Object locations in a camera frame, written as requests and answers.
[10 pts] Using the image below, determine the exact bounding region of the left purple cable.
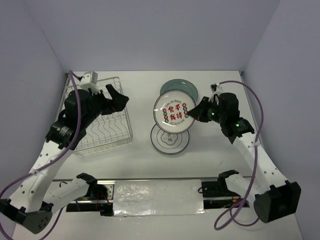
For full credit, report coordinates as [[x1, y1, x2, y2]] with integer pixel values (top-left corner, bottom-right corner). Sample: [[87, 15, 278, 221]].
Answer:
[[0, 69, 83, 240]]

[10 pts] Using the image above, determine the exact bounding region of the wire dish rack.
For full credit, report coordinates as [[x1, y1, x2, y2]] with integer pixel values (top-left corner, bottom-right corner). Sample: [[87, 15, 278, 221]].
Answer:
[[58, 76, 133, 157]]

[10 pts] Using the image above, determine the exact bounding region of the white plate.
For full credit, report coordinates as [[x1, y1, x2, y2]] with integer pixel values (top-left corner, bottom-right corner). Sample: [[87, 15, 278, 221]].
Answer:
[[150, 124, 190, 155], [153, 90, 196, 134]]

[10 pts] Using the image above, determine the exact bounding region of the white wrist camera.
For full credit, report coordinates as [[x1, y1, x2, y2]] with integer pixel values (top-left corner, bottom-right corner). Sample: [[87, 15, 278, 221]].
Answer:
[[79, 71, 100, 94], [209, 83, 224, 102]]

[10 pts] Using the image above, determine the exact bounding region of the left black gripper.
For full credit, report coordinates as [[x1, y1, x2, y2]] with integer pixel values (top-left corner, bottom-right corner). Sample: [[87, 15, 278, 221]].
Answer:
[[81, 84, 129, 128]]

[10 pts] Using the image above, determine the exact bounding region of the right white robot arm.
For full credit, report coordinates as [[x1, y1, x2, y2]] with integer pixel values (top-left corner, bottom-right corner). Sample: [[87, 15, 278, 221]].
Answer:
[[189, 92, 301, 223]]

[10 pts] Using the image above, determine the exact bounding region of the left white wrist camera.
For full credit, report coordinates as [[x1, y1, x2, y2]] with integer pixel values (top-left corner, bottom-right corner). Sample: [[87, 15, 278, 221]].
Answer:
[[79, 71, 100, 94]]

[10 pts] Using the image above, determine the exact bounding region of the teal green plate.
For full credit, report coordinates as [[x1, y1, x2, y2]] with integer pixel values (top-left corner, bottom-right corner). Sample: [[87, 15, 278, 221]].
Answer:
[[159, 78, 199, 102]]

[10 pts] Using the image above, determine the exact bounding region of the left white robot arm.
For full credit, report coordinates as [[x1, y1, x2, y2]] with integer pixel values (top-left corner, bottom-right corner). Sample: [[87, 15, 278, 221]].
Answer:
[[0, 84, 129, 235]]

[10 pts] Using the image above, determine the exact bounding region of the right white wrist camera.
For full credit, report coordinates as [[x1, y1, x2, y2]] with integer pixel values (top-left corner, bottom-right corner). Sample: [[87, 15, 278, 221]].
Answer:
[[209, 83, 224, 102]]

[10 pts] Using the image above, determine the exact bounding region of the metal base rail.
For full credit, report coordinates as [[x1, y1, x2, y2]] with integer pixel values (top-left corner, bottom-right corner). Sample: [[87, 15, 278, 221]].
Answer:
[[48, 176, 258, 216]]

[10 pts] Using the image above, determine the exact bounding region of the silver foil sheet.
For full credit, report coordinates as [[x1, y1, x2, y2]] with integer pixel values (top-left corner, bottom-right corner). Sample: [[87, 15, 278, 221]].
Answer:
[[113, 179, 205, 217]]

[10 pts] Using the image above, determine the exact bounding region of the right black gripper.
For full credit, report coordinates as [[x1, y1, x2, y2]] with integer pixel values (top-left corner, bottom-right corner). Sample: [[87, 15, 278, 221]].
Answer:
[[187, 96, 226, 124]]

